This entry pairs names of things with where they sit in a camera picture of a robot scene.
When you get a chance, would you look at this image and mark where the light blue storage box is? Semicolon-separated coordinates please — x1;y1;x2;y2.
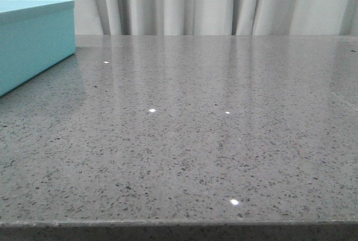
1;0;76;95

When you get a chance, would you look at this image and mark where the grey pleated curtain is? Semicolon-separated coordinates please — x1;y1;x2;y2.
74;0;357;35

